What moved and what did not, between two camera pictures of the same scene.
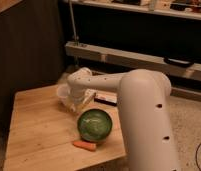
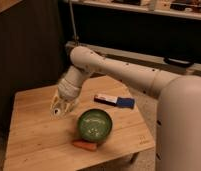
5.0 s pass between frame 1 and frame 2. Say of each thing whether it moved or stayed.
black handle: stayed
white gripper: moved
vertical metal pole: stayed
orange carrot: stayed
